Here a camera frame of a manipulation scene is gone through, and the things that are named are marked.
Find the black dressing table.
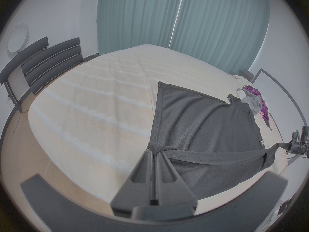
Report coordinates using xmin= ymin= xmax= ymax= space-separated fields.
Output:
xmin=0 ymin=36 xmax=49 ymax=113

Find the round white-framed mirror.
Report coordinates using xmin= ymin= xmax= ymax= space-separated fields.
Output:
xmin=6 ymin=24 xmax=29 ymax=56

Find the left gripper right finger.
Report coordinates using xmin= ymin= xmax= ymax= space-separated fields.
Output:
xmin=155 ymin=151 xmax=199 ymax=212

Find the blue-green curtain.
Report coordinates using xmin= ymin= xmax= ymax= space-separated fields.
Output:
xmin=97 ymin=0 xmax=186 ymax=56
xmin=168 ymin=0 xmax=270 ymax=74

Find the black chest of drawers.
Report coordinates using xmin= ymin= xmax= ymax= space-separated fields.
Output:
xmin=20 ymin=38 xmax=84 ymax=95

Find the white printed pillow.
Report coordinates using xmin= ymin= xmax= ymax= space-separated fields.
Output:
xmin=232 ymin=74 xmax=247 ymax=84

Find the bed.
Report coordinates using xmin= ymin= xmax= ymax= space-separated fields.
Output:
xmin=28 ymin=44 xmax=309 ymax=203

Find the purple satin garment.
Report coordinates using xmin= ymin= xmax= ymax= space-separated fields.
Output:
xmin=243 ymin=86 xmax=269 ymax=120

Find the grey knit garment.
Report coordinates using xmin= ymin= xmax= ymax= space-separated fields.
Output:
xmin=241 ymin=91 xmax=263 ymax=115

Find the grey bedside table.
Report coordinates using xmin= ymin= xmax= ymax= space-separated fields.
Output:
xmin=229 ymin=69 xmax=254 ymax=82

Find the black T-shirt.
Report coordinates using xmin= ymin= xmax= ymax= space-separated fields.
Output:
xmin=148 ymin=81 xmax=294 ymax=199

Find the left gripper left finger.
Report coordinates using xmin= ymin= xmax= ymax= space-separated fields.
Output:
xmin=111 ymin=150 xmax=155 ymax=217

